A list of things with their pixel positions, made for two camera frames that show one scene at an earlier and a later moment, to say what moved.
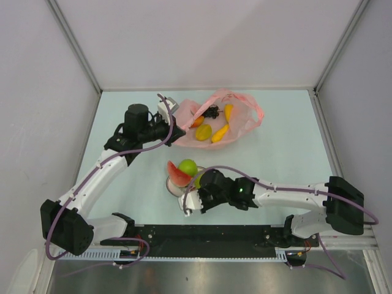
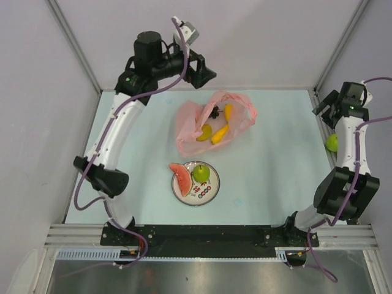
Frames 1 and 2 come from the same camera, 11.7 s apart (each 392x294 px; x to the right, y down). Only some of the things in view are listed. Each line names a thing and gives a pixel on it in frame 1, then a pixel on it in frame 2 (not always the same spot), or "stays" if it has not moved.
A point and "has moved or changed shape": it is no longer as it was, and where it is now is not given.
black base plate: (237, 236) stays
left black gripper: (177, 132) → (202, 75)
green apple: (188, 166) → (332, 141)
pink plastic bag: (222, 118) has moved or changed shape
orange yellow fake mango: (228, 109) stays
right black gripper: (201, 190) → (331, 100)
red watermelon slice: (177, 177) has moved or changed shape
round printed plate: (177, 191) has moved or changed shape
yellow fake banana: (218, 135) stays
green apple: (197, 182) → (201, 173)
